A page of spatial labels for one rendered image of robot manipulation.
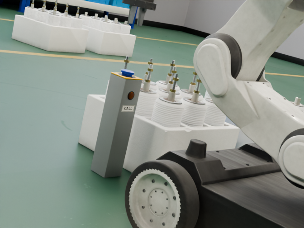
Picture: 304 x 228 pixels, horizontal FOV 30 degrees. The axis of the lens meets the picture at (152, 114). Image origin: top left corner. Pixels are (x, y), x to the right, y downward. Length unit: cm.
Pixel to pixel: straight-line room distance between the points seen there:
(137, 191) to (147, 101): 51
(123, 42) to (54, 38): 76
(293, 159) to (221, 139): 64
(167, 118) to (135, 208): 45
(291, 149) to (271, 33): 30
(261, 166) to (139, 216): 37
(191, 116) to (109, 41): 273
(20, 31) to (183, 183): 312
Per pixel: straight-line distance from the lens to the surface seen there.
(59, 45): 413
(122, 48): 464
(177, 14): 973
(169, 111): 176
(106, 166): 171
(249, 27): 146
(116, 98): 167
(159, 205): 135
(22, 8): 671
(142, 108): 184
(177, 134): 175
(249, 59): 146
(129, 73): 167
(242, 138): 220
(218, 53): 144
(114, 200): 158
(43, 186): 157
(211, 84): 145
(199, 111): 185
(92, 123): 196
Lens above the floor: 58
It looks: 12 degrees down
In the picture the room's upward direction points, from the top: 13 degrees clockwise
